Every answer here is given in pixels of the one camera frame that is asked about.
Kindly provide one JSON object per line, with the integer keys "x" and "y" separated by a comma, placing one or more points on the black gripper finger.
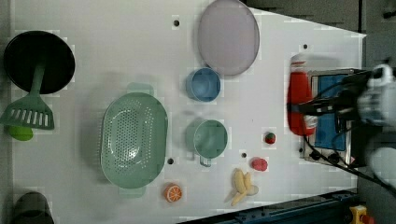
{"x": 324, "y": 106}

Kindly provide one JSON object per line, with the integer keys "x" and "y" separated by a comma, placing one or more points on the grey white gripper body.
{"x": 376, "y": 105}

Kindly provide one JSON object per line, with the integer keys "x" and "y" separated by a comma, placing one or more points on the red plush ketchup bottle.
{"x": 299, "y": 92}

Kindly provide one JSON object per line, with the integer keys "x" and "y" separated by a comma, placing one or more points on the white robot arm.
{"x": 381, "y": 159}

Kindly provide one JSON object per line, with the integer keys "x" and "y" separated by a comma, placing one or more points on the green oval strainer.
{"x": 133, "y": 144}

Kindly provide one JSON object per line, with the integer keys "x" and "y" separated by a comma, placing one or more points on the toy oven with blue door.
{"x": 335, "y": 140}

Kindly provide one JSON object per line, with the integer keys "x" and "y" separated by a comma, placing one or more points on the red plush strawberry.
{"x": 270, "y": 138}

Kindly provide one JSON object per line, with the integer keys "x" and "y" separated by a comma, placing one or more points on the pink plush toy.
{"x": 259, "y": 164}

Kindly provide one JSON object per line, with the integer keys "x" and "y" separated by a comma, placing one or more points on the yellow plush banana bunch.
{"x": 243, "y": 186}

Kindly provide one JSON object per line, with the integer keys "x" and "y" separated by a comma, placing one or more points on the lilac round plate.
{"x": 228, "y": 37}

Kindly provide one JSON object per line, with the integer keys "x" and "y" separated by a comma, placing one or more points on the green mug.
{"x": 207, "y": 138}

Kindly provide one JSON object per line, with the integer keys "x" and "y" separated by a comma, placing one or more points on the blue cup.
{"x": 203, "y": 85}

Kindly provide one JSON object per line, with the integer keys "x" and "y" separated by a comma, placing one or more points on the orange slice toy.
{"x": 173, "y": 193}

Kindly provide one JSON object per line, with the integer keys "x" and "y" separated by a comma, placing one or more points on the green slotted spatula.
{"x": 30, "y": 111}

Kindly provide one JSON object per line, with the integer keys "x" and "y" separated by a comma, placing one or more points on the black frying pan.
{"x": 26, "y": 51}

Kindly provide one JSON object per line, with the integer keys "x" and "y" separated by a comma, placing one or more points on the lime green ball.
{"x": 20, "y": 133}

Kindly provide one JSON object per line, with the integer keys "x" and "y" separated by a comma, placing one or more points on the dark grey cup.
{"x": 32, "y": 208}

